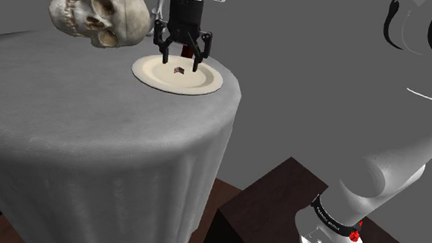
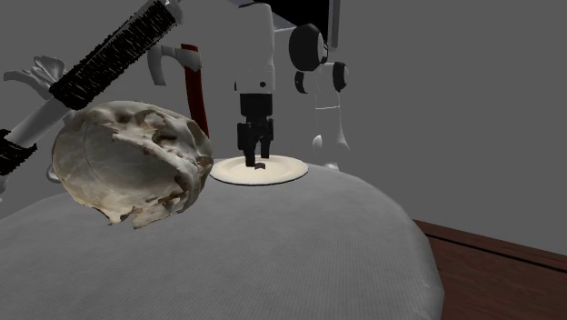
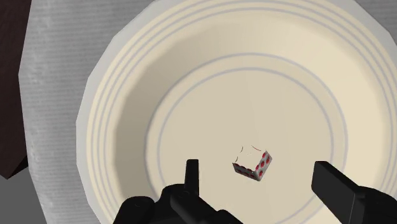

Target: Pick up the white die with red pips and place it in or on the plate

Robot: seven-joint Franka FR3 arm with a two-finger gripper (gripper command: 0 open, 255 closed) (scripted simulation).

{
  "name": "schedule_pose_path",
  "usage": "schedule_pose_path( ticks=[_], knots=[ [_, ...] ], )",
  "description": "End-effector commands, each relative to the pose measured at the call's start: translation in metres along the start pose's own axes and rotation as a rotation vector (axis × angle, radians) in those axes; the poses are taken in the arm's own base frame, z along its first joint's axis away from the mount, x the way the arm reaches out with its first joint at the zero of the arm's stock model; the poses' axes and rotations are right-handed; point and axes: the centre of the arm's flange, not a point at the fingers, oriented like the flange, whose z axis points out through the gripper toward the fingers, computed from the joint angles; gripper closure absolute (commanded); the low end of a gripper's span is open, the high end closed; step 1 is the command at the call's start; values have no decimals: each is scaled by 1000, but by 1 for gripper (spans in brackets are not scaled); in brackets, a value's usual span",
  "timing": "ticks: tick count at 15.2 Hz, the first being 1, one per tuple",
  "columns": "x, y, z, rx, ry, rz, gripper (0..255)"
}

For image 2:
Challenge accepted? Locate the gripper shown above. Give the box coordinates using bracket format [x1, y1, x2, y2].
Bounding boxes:
[236, 93, 274, 168]

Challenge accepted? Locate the cream round plate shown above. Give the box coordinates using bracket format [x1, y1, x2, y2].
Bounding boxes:
[208, 155, 309, 186]

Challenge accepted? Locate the beige animal skull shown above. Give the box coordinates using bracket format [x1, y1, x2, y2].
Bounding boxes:
[51, 100, 215, 230]

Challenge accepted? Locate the white sword with black wrapping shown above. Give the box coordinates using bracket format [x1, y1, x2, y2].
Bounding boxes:
[0, 0, 184, 203]

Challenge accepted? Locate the white ribbon shaped object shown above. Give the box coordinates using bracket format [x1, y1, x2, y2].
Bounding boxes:
[3, 55, 68, 101]

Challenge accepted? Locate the red handled axe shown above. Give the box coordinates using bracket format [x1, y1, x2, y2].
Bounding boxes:
[147, 43, 211, 139]

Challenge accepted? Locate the grey bed with wooden frame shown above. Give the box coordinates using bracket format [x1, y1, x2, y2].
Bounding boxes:
[0, 161, 567, 320]

